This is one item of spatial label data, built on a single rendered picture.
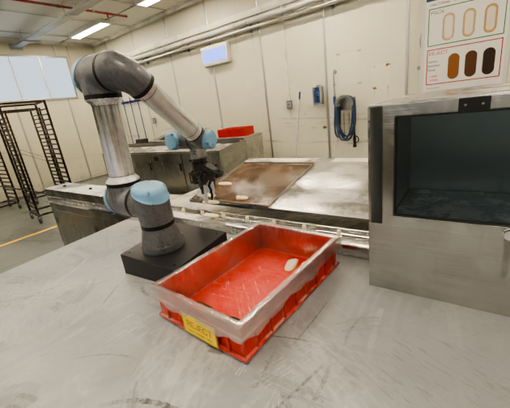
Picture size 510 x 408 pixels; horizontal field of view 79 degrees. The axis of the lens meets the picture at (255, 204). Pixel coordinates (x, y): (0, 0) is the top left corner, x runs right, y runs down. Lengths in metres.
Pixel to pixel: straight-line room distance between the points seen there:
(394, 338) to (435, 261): 0.21
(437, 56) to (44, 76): 8.04
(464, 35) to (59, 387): 1.86
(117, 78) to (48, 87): 7.71
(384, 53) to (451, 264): 4.16
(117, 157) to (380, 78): 4.13
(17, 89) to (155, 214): 7.60
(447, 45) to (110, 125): 1.45
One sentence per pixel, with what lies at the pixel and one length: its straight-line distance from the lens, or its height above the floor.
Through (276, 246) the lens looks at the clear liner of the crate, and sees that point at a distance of 1.12.
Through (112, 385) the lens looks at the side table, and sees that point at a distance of 0.81.
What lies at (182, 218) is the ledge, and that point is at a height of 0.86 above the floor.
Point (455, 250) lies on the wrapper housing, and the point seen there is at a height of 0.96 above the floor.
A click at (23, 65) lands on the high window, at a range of 8.68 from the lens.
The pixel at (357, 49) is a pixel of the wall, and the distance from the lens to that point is 4.95.
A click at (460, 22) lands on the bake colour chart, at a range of 1.77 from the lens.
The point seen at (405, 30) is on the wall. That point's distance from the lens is 4.81.
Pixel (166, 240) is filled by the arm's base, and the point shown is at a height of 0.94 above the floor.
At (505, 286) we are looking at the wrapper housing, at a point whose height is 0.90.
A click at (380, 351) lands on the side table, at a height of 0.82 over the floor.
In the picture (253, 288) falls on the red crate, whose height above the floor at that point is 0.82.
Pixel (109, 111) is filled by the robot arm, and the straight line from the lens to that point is 1.14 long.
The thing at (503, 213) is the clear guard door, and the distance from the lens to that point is 0.81.
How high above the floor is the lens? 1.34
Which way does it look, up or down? 18 degrees down
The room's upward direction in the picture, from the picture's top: 8 degrees counter-clockwise
